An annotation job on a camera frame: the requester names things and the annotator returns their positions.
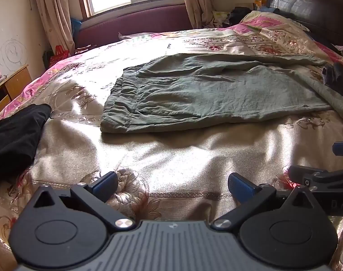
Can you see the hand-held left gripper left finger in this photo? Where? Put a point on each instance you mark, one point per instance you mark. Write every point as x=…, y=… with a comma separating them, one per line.
x=105, y=187

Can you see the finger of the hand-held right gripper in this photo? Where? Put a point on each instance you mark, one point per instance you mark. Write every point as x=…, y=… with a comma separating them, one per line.
x=342, y=148
x=304, y=174

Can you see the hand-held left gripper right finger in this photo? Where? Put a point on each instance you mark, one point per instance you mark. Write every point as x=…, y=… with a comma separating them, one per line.
x=240, y=188

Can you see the green pants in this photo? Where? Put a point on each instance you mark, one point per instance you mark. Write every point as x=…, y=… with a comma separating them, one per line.
x=188, y=96

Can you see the floral satin bedspread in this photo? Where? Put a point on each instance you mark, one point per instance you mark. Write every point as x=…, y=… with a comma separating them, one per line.
x=160, y=152

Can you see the dark cloth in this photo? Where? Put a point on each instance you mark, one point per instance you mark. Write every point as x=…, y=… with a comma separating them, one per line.
x=336, y=76

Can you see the black cloth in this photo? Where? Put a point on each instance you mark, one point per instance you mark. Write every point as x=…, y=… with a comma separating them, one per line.
x=13, y=141

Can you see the pink floral quilt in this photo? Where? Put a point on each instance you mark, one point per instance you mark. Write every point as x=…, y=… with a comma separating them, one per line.
x=273, y=34

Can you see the wooden desk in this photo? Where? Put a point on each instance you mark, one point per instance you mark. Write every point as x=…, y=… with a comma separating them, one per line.
x=17, y=82

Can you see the red bag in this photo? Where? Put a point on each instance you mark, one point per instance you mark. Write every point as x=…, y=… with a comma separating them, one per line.
x=60, y=56

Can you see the dark wooden headboard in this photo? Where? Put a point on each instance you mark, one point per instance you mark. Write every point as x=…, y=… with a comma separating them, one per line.
x=315, y=5

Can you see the blue bag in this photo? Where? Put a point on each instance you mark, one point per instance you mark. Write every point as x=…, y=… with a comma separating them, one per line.
x=75, y=26

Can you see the black clothing heap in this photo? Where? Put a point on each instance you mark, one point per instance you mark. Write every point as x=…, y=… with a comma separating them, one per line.
x=240, y=14

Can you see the white patterned cloth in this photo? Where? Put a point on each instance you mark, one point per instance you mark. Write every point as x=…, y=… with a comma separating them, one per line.
x=221, y=18

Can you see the beige patterned curtain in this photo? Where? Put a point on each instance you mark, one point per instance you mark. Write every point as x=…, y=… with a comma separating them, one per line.
x=194, y=2
x=53, y=11

